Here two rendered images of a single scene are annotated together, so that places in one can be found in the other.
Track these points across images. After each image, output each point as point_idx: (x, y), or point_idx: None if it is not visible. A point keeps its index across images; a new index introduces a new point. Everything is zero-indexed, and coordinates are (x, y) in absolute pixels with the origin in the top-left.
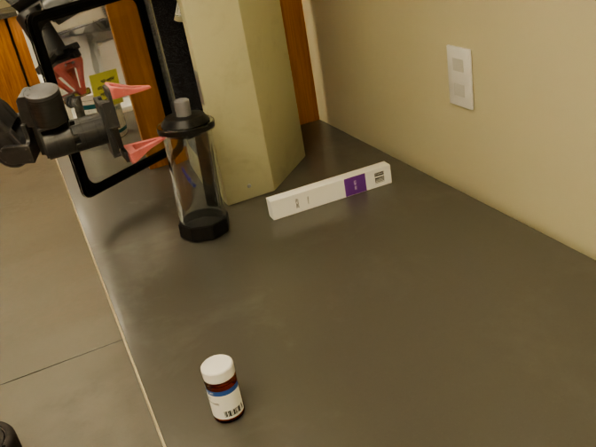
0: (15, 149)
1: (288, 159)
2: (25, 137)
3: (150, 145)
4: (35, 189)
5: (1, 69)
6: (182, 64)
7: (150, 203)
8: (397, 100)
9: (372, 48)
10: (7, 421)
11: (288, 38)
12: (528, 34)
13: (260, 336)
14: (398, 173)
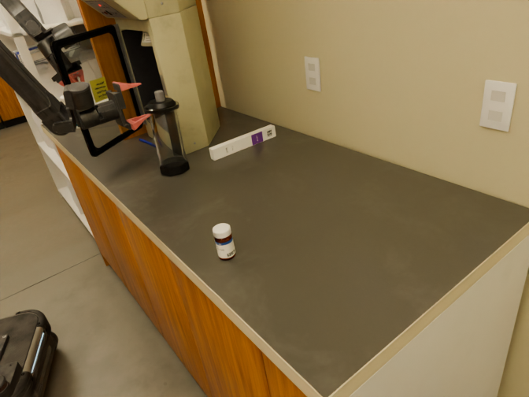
0: (63, 124)
1: (212, 127)
2: (68, 116)
3: (143, 118)
4: (11, 169)
5: None
6: (142, 73)
7: (132, 158)
8: (272, 90)
9: (255, 61)
10: None
11: None
12: (353, 47)
13: (230, 217)
14: (278, 131)
